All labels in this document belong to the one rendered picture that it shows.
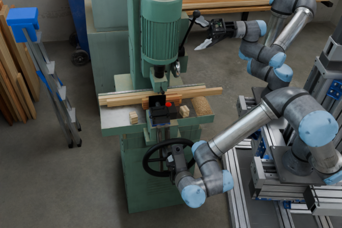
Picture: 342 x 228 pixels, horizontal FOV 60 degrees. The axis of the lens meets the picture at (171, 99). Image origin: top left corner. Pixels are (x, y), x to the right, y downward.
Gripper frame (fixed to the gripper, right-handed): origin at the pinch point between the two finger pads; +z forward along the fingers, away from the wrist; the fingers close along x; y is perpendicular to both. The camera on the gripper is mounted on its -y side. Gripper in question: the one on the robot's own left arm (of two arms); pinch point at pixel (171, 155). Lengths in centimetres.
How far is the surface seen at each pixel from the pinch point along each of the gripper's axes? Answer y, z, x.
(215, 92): -20, 34, 35
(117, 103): -19.8, 33.8, -20.8
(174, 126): -10.1, 10.5, 4.5
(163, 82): -30.3, 23.1, 2.7
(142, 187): 41, 51, -11
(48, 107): 6, 172, -83
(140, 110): -15.1, 29.9, -9.3
